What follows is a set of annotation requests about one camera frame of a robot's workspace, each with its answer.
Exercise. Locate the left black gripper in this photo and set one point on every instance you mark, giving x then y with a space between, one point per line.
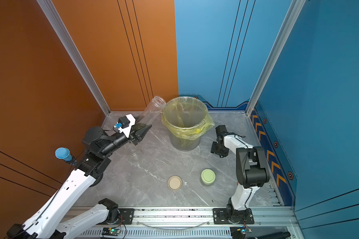
138 136

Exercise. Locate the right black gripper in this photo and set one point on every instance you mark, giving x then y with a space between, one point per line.
224 153

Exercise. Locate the tall jar with clear lid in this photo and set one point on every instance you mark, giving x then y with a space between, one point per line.
153 110

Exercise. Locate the cream jar lid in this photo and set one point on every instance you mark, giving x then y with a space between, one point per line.
174 183

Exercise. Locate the glass jar with tea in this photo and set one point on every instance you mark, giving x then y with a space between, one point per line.
134 154

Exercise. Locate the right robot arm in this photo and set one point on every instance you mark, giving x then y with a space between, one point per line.
251 171

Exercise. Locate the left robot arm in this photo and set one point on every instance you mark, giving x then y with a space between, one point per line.
100 147

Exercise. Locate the jar with green lid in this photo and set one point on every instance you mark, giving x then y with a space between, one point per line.
208 177

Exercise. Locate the yellow trash bag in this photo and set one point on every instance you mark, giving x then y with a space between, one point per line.
188 119

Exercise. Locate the mesh trash bin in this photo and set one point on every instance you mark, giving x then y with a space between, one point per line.
184 125

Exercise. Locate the black microphone stand base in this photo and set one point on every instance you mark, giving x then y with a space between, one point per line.
97 181

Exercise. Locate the blue foam-tipped microphone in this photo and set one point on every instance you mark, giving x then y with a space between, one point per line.
64 154

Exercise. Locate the right circuit board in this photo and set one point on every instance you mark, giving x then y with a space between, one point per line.
244 230

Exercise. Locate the left green circuit board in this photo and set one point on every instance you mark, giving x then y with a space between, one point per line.
113 231

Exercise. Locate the black tube at bottom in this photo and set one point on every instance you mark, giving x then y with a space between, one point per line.
278 235

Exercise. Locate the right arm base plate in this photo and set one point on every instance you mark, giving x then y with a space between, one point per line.
221 215

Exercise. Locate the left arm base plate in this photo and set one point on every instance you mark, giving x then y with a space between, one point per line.
125 216

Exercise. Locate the aluminium front rail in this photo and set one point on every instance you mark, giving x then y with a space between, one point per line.
173 219

